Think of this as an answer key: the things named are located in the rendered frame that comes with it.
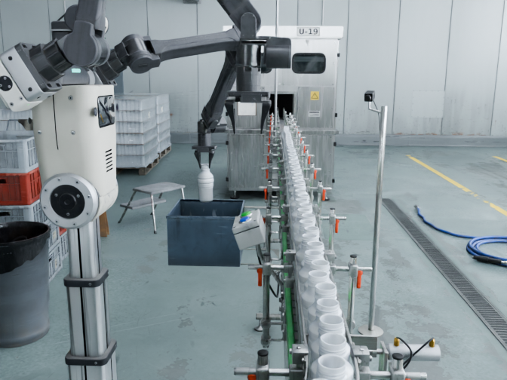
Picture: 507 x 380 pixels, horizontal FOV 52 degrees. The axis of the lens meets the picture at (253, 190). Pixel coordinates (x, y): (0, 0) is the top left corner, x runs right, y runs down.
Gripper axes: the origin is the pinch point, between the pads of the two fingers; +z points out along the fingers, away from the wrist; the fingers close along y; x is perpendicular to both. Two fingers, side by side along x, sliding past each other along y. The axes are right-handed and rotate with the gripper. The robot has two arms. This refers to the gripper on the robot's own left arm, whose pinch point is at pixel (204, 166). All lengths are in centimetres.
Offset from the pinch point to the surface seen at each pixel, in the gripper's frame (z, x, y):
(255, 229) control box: 7, 80, -25
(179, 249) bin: 33.8, 13.3, 9.7
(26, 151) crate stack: 6, -111, 133
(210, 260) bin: 38.5, 13.1, -3.1
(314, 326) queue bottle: 6, 144, -37
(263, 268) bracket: 9, 105, -28
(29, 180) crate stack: 25, -112, 134
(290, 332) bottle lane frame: 18, 121, -34
